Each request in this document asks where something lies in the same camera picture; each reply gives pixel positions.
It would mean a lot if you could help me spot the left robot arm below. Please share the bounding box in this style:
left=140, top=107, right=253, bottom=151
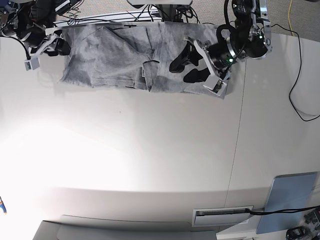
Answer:
left=169, top=0, right=272, bottom=91

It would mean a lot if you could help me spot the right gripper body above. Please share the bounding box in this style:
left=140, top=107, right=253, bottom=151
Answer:
left=23, top=27, right=64, bottom=60

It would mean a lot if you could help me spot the white central mount base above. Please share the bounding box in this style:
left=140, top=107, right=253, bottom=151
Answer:
left=127, top=0, right=193, bottom=6

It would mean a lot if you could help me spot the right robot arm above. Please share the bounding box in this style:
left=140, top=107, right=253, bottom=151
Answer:
left=0, top=0, right=71, bottom=63

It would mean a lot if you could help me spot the black laptop cable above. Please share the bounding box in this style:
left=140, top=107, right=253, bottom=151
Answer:
left=245, top=205, right=320, bottom=216

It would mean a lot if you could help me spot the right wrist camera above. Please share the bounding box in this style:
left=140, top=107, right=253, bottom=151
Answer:
left=24, top=57, right=40, bottom=71

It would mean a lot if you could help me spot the grey T-shirt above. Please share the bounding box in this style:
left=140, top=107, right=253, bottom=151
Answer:
left=61, top=22, right=217, bottom=96

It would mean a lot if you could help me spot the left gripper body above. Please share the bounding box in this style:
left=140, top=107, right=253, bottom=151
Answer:
left=188, top=36, right=237, bottom=82

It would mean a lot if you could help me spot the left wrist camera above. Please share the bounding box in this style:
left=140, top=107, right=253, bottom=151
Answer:
left=203, top=75, right=228, bottom=98

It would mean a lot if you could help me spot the black device bottom right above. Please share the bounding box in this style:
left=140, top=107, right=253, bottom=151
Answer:
left=285, top=226, right=312, bottom=240

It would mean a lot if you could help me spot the yellow cable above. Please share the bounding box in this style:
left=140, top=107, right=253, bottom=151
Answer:
left=287, top=0, right=297, bottom=36

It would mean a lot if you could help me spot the blue orange object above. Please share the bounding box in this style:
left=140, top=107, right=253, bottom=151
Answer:
left=0, top=197, right=7, bottom=215

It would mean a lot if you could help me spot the black table cable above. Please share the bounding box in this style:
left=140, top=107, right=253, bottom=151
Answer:
left=271, top=23, right=320, bottom=123

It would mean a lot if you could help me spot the white cable grommet box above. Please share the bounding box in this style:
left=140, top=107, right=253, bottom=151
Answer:
left=191, top=206, right=253, bottom=228

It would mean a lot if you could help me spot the blue-grey laptop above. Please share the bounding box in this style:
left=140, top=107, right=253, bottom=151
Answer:
left=256, top=172, right=317, bottom=235

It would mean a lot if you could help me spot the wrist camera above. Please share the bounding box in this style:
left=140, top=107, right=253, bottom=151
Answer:
left=203, top=75, right=228, bottom=98
left=24, top=57, right=40, bottom=71

